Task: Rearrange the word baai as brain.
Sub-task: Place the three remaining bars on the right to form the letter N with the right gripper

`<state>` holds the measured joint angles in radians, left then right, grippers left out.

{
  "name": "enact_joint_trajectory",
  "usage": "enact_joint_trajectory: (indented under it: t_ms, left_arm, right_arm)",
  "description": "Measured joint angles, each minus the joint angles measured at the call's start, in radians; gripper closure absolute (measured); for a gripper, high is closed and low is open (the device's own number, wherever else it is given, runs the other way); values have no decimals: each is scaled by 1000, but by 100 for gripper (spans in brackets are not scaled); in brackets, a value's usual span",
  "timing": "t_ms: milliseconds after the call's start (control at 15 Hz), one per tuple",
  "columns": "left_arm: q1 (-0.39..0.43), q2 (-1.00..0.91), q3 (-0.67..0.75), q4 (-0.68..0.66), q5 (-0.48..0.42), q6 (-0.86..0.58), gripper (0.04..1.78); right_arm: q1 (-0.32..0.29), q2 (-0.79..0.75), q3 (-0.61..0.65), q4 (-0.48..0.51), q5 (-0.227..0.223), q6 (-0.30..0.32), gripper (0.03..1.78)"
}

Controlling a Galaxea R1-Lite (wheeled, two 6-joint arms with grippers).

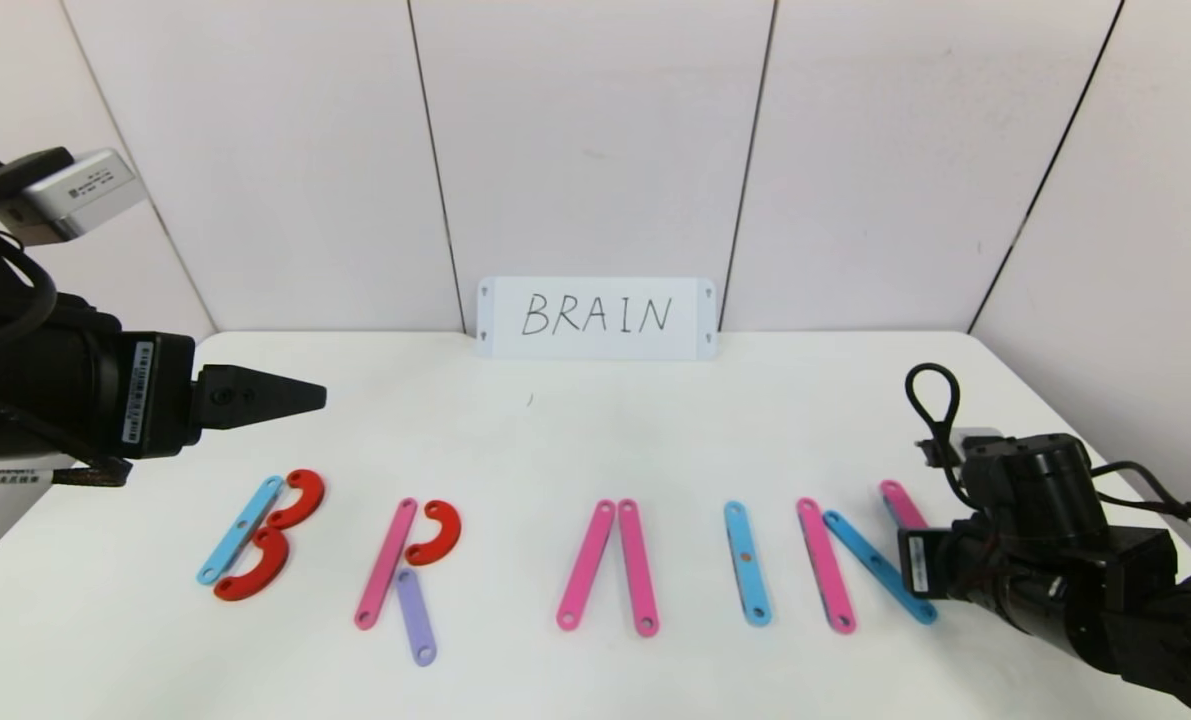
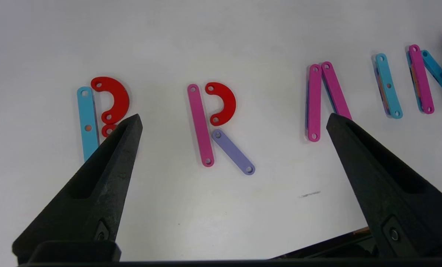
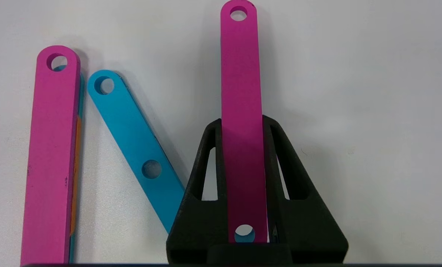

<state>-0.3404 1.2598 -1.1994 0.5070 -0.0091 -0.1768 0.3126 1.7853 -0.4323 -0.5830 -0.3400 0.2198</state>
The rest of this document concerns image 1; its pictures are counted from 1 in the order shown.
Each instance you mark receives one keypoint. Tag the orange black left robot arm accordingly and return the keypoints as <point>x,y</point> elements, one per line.
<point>15,360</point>

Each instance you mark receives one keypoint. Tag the white sign reading BRAIN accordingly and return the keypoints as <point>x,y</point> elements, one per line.
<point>595,318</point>

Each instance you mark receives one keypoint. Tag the red curved plastic piece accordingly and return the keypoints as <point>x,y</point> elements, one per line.
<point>307,498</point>
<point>267,572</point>

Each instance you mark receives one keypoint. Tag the blue bar with orange dot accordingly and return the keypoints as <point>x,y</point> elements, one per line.
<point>748,575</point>

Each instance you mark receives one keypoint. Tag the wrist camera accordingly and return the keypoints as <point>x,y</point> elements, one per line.
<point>75,195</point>
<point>955,445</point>

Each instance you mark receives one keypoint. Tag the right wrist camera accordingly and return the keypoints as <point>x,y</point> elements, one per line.
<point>955,445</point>

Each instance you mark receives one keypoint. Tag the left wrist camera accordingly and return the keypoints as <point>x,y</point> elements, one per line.
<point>75,195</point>

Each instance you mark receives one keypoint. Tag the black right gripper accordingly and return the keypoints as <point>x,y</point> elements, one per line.
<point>922,563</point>

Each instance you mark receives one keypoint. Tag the pink plastic bar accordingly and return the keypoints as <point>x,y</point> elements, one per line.
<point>385,565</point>
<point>587,565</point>
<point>903,505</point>
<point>638,570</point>
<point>827,570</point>

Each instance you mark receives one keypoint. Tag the short purple plastic bar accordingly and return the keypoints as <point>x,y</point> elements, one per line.
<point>417,620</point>

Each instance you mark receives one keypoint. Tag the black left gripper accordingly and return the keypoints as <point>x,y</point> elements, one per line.
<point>155,395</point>

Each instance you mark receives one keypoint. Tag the blue plastic bar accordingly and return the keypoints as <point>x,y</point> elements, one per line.
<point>240,530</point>
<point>870,560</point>

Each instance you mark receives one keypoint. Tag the small red curved piece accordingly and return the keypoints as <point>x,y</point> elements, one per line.
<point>445,535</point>

